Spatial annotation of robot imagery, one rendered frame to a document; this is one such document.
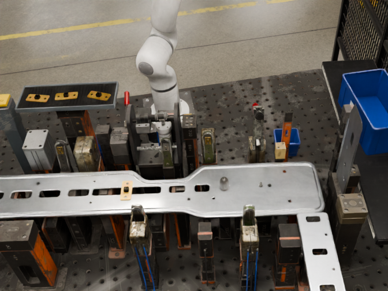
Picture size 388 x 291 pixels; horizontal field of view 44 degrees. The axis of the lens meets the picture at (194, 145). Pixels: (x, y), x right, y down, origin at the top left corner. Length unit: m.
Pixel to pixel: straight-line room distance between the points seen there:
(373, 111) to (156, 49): 0.87
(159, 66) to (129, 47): 2.24
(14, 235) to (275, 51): 2.84
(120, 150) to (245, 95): 0.91
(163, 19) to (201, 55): 2.15
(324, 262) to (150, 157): 0.74
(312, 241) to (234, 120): 0.94
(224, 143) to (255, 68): 1.65
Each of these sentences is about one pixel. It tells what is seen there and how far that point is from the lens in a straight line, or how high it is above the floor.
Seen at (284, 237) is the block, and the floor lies 0.98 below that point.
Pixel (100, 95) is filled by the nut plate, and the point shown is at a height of 1.17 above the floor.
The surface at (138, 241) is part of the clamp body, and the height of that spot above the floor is 1.02.
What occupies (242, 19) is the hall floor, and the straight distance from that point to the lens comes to 4.38.
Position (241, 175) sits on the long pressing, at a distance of 1.69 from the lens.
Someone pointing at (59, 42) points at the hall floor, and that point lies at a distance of 4.39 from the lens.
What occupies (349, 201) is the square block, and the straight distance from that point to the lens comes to 1.59.
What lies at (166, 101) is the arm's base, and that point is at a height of 0.93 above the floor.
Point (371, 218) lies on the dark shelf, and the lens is 1.61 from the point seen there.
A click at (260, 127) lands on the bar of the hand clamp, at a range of 1.67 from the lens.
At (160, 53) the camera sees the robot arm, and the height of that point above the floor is 1.20.
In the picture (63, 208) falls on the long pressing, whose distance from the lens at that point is 1.70.
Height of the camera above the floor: 2.29
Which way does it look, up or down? 46 degrees down
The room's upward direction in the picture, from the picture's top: 5 degrees counter-clockwise
